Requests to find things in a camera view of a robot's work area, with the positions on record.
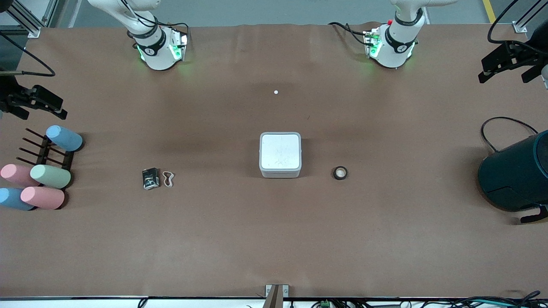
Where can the blue plastic cup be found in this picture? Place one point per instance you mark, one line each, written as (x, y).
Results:
(10, 199)
(64, 137)

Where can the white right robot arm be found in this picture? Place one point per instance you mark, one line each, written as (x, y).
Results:
(156, 53)

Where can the brown table mat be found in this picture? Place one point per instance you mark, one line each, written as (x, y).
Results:
(274, 239)

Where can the aluminium frame post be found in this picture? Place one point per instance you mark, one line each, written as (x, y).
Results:
(30, 21)
(524, 21)

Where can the white rubber band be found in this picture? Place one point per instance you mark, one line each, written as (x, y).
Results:
(165, 175)

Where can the dark teal round appliance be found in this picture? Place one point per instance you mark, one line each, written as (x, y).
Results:
(513, 175)

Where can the black wrapper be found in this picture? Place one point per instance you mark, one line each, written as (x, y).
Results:
(150, 179)

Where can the black tape roll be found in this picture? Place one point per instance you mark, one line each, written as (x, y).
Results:
(340, 173)

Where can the green plastic cup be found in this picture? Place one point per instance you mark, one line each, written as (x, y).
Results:
(51, 176)

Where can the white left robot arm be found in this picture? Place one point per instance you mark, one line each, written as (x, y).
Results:
(396, 47)

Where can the pink plastic cup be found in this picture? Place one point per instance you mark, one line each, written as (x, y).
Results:
(17, 174)
(43, 197)

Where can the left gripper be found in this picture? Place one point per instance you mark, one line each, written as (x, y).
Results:
(532, 48)

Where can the black cup rack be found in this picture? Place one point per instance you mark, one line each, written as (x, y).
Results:
(43, 149)

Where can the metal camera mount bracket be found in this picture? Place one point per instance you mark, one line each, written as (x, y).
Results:
(276, 295)

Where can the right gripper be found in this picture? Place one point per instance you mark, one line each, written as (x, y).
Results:
(8, 93)

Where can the white square lidded bin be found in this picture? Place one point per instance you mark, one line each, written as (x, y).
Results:
(280, 152)

